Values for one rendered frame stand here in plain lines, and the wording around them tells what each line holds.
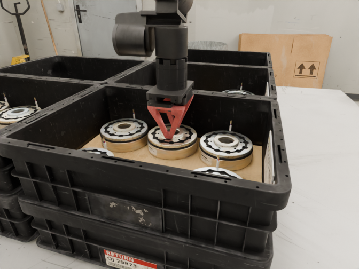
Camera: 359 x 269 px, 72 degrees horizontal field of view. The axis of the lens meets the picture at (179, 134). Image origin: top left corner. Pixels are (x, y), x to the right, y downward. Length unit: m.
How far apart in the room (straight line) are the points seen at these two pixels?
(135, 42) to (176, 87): 0.10
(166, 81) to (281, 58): 3.00
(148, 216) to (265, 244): 0.15
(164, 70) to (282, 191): 0.28
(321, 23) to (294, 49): 0.43
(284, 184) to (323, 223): 0.34
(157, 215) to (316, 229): 0.36
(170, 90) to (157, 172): 0.20
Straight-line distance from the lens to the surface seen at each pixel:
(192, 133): 0.52
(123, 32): 0.46
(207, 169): 0.41
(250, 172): 0.47
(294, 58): 3.42
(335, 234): 0.60
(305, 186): 0.70
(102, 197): 0.36
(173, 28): 0.43
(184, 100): 0.45
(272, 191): 0.27
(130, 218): 0.36
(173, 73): 0.44
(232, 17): 3.49
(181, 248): 0.36
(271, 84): 0.65
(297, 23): 3.55
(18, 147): 0.40
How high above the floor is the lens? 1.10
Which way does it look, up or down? 28 degrees down
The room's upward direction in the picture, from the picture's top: straight up
